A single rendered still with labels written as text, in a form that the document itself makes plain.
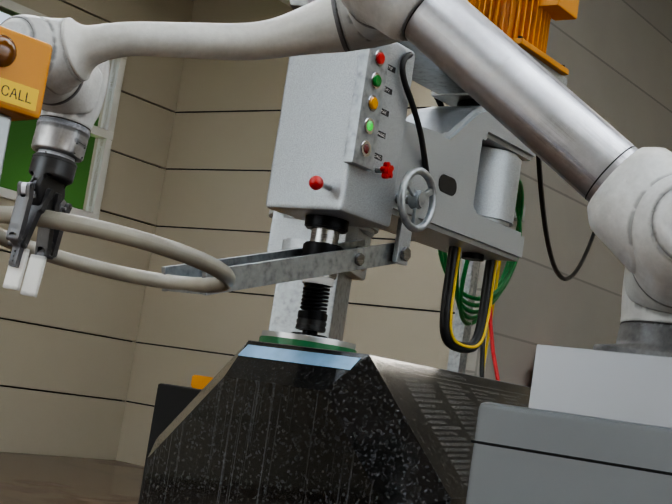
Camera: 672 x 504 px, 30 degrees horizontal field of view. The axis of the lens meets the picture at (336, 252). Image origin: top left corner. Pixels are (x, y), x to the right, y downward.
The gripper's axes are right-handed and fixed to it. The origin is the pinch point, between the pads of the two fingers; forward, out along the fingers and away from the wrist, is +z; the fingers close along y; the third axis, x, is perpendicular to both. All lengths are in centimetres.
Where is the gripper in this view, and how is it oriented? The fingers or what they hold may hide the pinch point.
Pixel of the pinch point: (24, 273)
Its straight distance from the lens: 213.9
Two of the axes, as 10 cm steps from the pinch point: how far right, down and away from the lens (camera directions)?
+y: 3.3, 2.4, 9.1
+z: -2.2, 9.6, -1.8
